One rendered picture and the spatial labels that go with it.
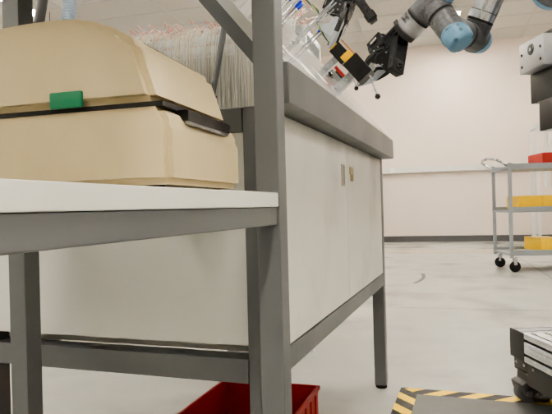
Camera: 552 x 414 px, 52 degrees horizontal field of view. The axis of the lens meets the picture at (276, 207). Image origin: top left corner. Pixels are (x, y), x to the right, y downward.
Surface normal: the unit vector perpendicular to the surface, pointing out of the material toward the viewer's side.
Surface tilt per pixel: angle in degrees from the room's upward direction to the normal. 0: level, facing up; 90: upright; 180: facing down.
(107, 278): 90
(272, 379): 90
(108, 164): 90
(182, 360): 90
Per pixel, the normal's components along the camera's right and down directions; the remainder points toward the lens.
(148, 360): -0.33, 0.00
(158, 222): 0.94, -0.03
